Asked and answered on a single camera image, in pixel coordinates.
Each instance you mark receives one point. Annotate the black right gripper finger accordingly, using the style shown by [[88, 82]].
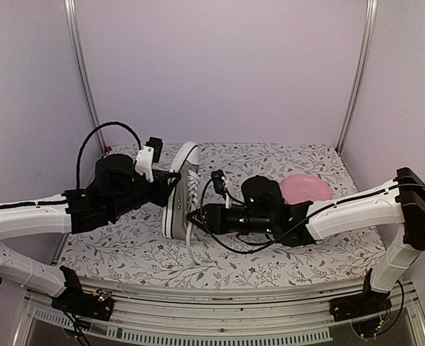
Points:
[[194, 215], [198, 223]]

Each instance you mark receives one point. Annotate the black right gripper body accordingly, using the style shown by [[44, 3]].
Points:
[[225, 225]]

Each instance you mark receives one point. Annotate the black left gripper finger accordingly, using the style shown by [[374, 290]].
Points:
[[171, 176], [166, 188]]

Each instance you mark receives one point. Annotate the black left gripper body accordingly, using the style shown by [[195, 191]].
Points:
[[155, 197]]

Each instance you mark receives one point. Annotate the white shoelace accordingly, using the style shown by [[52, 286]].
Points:
[[193, 180]]

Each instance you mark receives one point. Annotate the grey canvas sneaker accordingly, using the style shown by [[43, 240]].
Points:
[[174, 221]]

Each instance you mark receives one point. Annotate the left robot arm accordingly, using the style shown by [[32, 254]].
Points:
[[120, 185]]

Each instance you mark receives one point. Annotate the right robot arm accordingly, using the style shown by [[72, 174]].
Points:
[[263, 210]]

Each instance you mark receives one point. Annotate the pink plate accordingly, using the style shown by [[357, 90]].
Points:
[[301, 188]]

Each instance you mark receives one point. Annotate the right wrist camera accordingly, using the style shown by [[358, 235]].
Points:
[[220, 184]]

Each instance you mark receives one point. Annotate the aluminium front rail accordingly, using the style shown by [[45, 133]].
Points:
[[300, 315]]

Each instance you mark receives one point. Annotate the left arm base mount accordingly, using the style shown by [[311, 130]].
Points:
[[73, 300]]

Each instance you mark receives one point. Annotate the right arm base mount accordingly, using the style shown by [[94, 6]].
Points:
[[362, 304]]

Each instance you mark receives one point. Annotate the left aluminium frame post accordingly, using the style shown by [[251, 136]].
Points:
[[78, 54]]

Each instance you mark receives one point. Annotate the aluminium frame post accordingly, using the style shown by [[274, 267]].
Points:
[[78, 54], [363, 57]]

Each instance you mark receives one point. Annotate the right aluminium frame post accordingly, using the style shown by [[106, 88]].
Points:
[[363, 57]]

